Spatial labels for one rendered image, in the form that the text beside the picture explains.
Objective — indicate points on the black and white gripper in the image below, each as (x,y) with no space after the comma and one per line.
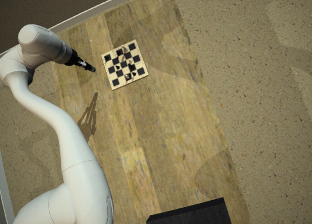
(75,60)

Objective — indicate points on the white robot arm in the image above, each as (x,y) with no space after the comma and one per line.
(85,196)

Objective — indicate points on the wooden chessboard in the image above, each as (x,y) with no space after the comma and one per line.
(116,76)

